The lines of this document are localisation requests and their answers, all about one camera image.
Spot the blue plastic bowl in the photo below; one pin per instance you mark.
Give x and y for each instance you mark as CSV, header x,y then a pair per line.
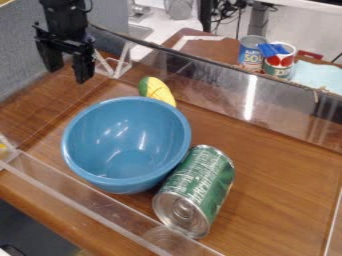
x,y
123,143

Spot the clear acrylic triangle bracket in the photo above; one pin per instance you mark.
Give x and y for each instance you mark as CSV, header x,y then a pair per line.
x,y
113,67

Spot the grey metal pole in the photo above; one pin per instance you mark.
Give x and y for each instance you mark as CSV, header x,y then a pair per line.
x,y
257,19

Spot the red and white tomato can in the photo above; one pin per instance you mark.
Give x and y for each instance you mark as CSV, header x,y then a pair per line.
x,y
279,64

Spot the light blue cloth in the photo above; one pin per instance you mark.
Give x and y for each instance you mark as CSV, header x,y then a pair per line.
x,y
318,76

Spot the clear acrylic barrier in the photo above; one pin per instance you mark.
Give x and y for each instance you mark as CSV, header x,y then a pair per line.
x,y
96,221
286,107

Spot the clear acrylic back barrier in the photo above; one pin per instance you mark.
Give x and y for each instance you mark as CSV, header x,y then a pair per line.
x,y
286,107

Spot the clear acrylic front barrier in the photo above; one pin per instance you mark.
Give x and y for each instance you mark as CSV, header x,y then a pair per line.
x,y
96,221

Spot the blue soup can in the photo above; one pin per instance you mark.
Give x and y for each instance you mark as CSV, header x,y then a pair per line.
x,y
249,57

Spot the blue plastic piece on can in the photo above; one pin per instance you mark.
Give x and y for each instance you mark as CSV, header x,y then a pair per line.
x,y
269,50

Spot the green labelled tin can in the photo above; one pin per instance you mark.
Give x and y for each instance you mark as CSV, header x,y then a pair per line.
x,y
192,194

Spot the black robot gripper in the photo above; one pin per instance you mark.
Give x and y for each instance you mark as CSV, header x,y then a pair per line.
x,y
65,37

